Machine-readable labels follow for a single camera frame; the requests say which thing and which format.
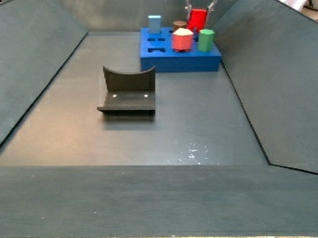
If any brown cylinder block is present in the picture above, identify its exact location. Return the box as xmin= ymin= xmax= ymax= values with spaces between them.
xmin=172 ymin=20 xmax=185 ymax=31

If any blue shape sorter board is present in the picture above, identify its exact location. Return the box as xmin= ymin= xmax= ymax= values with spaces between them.
xmin=138 ymin=27 xmax=220 ymax=73

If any red white pentagon block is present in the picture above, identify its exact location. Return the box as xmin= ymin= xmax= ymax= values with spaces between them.
xmin=170 ymin=28 xmax=193 ymax=51

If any light blue rectangular block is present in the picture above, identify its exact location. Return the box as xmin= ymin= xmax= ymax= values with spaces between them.
xmin=148 ymin=15 xmax=161 ymax=33

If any red two-legged block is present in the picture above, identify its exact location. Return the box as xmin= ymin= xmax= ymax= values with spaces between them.
xmin=187 ymin=8 xmax=207 ymax=32

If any black curved stand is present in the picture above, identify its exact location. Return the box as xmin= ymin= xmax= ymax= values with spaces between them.
xmin=97 ymin=68 xmax=154 ymax=113

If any green hexagon block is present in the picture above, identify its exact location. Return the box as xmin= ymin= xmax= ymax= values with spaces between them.
xmin=197 ymin=29 xmax=215 ymax=52

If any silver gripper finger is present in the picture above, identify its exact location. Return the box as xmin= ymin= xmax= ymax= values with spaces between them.
xmin=184 ymin=0 xmax=191 ymax=20
xmin=205 ymin=0 xmax=219 ymax=14

